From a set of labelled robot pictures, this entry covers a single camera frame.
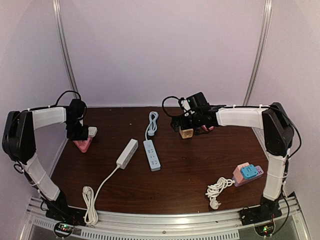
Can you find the pink plug adapter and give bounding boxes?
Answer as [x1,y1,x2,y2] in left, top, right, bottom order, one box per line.
[201,125,214,132]

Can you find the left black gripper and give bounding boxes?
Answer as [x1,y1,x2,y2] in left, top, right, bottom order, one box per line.
[66,120,88,141]

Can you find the small white cube adapter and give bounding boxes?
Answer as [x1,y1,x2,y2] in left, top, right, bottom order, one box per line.
[88,126,98,138]

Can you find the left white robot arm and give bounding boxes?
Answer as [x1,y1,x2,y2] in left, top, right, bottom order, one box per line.
[2,107,90,202]

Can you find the aluminium front rail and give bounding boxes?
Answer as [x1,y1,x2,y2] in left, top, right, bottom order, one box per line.
[17,196,311,240]

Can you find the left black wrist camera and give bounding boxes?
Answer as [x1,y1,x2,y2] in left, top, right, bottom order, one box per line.
[68,98,87,120]

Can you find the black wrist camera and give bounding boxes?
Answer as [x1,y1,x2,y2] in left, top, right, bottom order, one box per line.
[186,92,210,110]
[68,98,87,120]

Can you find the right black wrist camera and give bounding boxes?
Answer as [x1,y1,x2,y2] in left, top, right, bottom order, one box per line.
[186,92,210,110]

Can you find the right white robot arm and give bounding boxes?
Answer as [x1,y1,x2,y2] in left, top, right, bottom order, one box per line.
[170,102,300,201]

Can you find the right aluminium frame post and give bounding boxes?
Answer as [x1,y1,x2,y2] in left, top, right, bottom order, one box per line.
[243,0,273,106]

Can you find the aluminium frame post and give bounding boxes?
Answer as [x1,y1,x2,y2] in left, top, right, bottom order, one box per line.
[52,0,81,99]
[243,0,273,106]

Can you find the blue cube adapter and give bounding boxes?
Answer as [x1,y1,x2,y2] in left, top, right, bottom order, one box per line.
[241,164,258,180]

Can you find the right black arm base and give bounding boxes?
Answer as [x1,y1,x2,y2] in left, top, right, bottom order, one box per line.
[239,198,282,226]

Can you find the light blue coiled cable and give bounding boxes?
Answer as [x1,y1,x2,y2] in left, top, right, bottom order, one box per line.
[144,111,160,138]

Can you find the light pink cube adapter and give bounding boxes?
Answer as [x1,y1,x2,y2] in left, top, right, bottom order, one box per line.
[233,162,250,185]

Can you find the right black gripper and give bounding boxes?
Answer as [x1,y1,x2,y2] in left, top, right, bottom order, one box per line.
[171,112,203,133]

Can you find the left aluminium frame post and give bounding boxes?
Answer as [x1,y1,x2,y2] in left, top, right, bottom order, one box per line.
[52,0,81,99]

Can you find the white power strip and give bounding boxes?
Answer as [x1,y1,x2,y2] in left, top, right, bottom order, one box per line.
[116,138,139,170]

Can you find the beige cube socket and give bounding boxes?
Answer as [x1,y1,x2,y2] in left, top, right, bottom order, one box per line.
[179,128,194,139]

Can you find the white coiled cable right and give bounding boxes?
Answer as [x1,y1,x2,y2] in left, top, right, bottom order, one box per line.
[205,176,235,210]

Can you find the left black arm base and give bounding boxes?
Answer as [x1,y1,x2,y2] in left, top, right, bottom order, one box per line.
[44,200,87,226]

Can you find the light blue power strip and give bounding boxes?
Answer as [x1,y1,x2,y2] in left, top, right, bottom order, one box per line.
[143,139,161,172]

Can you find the purple power strip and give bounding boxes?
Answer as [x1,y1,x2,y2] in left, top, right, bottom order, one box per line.
[231,162,264,187]

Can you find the white coiled power cable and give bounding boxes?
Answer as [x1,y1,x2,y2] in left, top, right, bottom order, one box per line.
[82,164,121,225]

